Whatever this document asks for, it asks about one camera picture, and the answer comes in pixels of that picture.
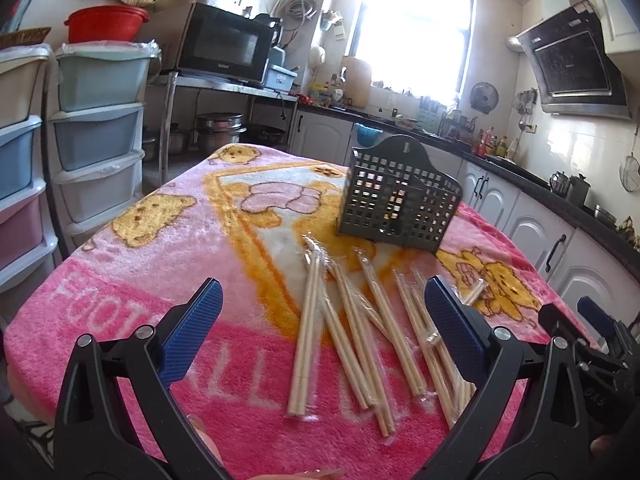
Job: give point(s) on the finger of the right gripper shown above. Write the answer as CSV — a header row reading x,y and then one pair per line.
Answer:
x,y
596,317

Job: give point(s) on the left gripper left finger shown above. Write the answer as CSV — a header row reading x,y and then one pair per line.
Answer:
x,y
94,437

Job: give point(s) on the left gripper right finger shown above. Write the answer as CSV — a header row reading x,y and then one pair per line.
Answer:
x,y
547,439

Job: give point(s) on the chopsticks pair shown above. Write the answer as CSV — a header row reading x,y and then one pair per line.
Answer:
x,y
365,347
351,366
426,342
461,329
304,355
413,376

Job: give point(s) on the black coffee press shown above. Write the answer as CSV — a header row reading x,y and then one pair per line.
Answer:
x,y
578,190

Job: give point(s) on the plastic drawer tower left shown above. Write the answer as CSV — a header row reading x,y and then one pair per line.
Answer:
x,y
29,244

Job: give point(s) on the plastic drawer tower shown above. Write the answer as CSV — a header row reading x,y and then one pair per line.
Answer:
x,y
29,244
94,133

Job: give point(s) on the pink bear blanket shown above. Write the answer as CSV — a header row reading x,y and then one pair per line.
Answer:
x,y
241,217

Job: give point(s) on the dark green utensil basket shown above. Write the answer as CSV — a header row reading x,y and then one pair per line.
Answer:
x,y
393,194

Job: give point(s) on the black range hood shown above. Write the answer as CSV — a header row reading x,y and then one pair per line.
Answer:
x,y
573,72

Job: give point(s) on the blue hanging basket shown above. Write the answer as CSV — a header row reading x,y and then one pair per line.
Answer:
x,y
366,136

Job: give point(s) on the plastic drawer tower right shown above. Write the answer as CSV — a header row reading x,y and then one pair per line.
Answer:
x,y
94,133

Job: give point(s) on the steel shelf rack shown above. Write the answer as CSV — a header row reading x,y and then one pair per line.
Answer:
x,y
276,111

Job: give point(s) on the blue plastic box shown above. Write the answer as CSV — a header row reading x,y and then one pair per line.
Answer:
x,y
279,78

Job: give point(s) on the red plastic basin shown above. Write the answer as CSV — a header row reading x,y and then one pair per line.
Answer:
x,y
105,23

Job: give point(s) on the black microwave oven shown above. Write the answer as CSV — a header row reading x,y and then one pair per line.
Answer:
x,y
202,39

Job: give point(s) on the black electric kettle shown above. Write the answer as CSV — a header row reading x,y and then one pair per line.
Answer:
x,y
274,24

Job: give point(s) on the wall fan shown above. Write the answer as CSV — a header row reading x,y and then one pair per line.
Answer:
x,y
484,97

